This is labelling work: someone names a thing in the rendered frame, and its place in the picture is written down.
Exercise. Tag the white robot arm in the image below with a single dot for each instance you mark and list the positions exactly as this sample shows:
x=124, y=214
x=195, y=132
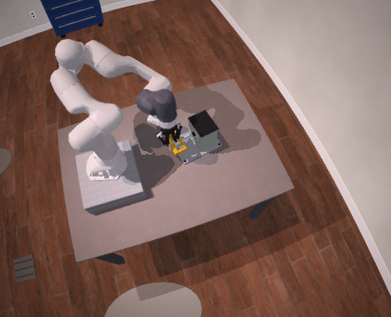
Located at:
x=104, y=118

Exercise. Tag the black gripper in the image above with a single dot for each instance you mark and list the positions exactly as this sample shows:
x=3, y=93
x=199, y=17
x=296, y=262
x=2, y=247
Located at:
x=175, y=136

